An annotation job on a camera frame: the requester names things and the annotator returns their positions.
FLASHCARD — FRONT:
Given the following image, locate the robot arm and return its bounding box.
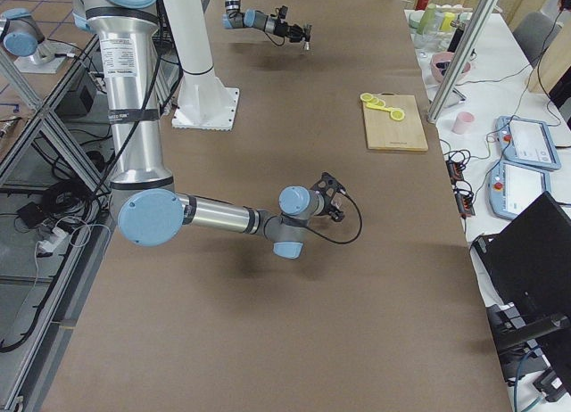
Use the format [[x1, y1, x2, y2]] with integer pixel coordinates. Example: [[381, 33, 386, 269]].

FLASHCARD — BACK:
[[74, 0, 344, 259], [222, 0, 311, 48]]

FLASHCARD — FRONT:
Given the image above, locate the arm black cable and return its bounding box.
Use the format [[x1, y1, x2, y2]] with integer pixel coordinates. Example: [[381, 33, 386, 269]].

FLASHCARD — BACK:
[[301, 189, 363, 245], [261, 10, 291, 47]]

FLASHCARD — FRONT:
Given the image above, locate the aluminium frame post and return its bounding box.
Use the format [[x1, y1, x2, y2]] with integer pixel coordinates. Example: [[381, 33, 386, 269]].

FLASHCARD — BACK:
[[426, 0, 499, 124]]

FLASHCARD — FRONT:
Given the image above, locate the lemon slice at board corner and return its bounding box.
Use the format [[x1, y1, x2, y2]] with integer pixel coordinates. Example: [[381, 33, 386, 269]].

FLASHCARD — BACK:
[[360, 93, 374, 103]]

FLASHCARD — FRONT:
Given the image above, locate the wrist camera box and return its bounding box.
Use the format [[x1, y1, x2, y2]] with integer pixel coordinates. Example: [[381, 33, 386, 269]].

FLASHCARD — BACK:
[[276, 5, 288, 24], [310, 171, 346, 204]]

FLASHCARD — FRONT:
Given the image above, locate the pink plastic cup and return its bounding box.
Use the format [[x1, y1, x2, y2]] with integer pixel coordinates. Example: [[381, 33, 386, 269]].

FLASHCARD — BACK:
[[451, 111, 475, 135]]

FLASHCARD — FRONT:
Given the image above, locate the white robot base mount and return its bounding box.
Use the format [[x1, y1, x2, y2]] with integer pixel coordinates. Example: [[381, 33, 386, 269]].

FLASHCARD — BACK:
[[163, 0, 239, 131]]

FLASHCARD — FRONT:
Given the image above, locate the black laptop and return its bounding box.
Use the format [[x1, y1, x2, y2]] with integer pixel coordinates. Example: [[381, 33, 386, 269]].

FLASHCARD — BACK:
[[471, 192, 570, 322]]

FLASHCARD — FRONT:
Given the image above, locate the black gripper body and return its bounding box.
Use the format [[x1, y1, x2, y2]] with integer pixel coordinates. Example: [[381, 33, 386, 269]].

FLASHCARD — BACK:
[[320, 193, 338, 217], [285, 24, 304, 42]]

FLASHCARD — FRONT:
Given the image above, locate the far blue teach pendant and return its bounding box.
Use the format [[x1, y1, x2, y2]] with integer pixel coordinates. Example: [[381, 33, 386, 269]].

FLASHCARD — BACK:
[[495, 116, 562, 171]]

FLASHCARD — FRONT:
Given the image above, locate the lemon slice on knife end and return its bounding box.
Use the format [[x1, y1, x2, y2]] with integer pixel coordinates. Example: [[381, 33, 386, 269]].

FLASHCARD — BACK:
[[389, 111, 405, 121]]

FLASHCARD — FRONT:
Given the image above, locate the pink bowl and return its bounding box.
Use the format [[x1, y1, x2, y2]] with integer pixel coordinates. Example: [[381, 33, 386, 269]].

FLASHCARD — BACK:
[[430, 52, 472, 84]]

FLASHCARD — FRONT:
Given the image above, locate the clear glass measuring cup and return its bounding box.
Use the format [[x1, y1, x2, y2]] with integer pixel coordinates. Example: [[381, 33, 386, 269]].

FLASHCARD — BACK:
[[331, 197, 343, 211]]

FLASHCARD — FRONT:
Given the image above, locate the bamboo cutting board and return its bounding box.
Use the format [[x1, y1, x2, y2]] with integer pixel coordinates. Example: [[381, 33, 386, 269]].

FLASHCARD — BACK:
[[361, 94, 428, 152]]

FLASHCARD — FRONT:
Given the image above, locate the steel double jigger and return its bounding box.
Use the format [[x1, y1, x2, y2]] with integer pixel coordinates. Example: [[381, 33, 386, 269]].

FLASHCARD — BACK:
[[303, 29, 310, 52]]

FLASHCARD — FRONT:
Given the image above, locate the green plastic cup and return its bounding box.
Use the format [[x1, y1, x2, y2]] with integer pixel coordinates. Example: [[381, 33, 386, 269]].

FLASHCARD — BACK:
[[417, 4, 441, 38]]

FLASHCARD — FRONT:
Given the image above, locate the blue teach pendant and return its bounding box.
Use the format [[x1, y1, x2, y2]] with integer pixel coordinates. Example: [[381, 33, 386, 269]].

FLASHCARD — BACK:
[[485, 160, 551, 219], [495, 116, 562, 171]]

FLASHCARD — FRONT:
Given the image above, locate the near blue teach pendant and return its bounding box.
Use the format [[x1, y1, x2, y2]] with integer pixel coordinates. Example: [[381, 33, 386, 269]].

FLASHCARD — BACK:
[[485, 160, 551, 219]]

